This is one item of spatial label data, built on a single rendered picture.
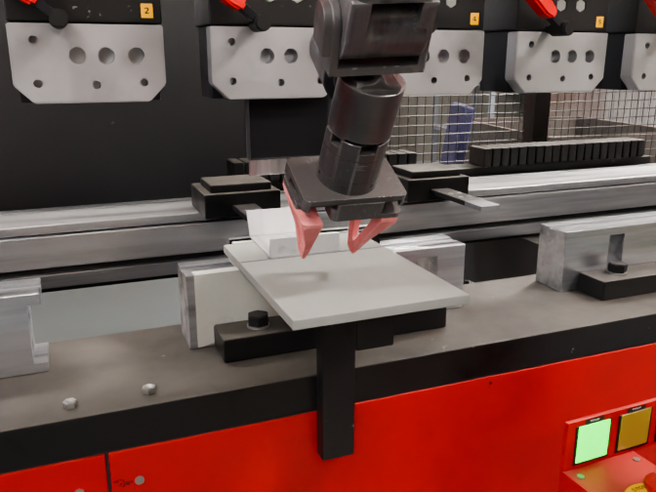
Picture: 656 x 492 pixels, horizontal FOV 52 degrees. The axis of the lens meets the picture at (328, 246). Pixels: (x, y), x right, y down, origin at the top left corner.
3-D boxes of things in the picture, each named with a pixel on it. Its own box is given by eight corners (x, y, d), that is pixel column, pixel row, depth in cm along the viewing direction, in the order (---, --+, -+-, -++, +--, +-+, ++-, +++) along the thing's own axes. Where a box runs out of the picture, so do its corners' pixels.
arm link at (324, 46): (326, 10, 48) (437, 6, 50) (294, -54, 56) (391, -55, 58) (314, 144, 57) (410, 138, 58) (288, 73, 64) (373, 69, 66)
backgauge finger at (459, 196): (456, 222, 99) (458, 188, 98) (379, 190, 123) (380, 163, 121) (522, 215, 104) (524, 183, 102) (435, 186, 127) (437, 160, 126)
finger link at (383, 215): (297, 230, 70) (311, 159, 64) (358, 225, 73) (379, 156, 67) (316, 277, 66) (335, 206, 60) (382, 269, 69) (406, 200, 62)
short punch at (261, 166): (251, 177, 81) (249, 97, 79) (247, 174, 83) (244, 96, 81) (327, 172, 85) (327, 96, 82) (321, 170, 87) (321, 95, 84)
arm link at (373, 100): (351, 83, 52) (419, 86, 53) (330, 39, 56) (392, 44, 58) (334, 155, 56) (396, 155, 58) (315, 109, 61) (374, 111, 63)
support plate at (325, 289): (293, 331, 58) (293, 320, 58) (224, 252, 82) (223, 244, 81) (469, 304, 65) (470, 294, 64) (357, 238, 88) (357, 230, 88)
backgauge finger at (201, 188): (228, 244, 87) (227, 207, 86) (191, 205, 110) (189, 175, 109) (314, 235, 91) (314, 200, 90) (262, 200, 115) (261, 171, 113)
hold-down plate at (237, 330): (224, 364, 78) (223, 340, 77) (214, 346, 83) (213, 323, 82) (446, 327, 89) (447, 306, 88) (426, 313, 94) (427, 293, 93)
